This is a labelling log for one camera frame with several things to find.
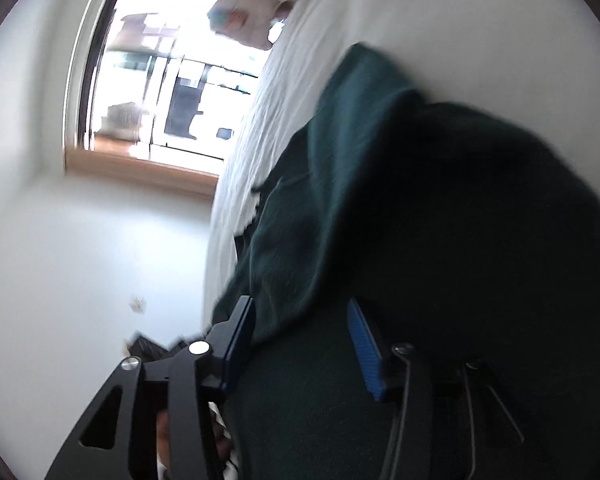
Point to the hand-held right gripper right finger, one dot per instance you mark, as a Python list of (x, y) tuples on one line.
[(365, 355)]

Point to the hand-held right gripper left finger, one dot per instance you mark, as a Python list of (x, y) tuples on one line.
[(235, 340)]

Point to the dark green garment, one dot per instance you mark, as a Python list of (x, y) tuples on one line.
[(430, 185)]

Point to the beige curtain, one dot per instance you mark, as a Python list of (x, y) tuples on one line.
[(150, 170)]

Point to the sliding glass balcony door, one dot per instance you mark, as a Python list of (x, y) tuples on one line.
[(180, 95)]

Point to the white garment on drying rack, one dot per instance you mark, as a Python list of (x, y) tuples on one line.
[(245, 17)]

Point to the bed with white sheet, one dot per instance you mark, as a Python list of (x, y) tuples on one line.
[(480, 35)]

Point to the beige wall socket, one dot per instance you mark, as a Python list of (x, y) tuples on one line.
[(137, 304)]

